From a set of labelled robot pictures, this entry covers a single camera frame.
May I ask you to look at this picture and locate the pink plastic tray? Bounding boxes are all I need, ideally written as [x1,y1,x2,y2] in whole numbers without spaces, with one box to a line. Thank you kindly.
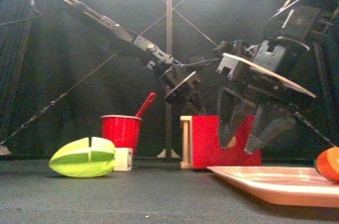
[206,166,339,209]

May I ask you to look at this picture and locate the small white wooden block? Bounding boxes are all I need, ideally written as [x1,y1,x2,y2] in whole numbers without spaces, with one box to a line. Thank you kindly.
[111,147,133,172]

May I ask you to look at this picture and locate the red plastic cup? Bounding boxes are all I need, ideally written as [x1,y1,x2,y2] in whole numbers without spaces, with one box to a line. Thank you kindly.
[98,114,142,155]

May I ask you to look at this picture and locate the metal frame post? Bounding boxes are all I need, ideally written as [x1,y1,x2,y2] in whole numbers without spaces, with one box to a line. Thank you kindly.
[156,0,181,160]

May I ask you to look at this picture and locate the orange toy carrot piece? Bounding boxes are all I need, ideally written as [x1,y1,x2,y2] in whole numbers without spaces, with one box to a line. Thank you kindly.
[313,147,339,184]

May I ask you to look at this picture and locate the red plastic spoon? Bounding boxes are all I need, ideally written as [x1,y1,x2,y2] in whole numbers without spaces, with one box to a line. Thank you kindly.
[133,92,157,119]

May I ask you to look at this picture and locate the green and yellow toy fruit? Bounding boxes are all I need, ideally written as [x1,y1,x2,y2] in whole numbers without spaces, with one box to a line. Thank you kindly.
[47,136,117,178]

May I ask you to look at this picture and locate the red wooden toy box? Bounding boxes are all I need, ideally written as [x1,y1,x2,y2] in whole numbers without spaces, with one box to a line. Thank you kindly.
[178,114,262,170]

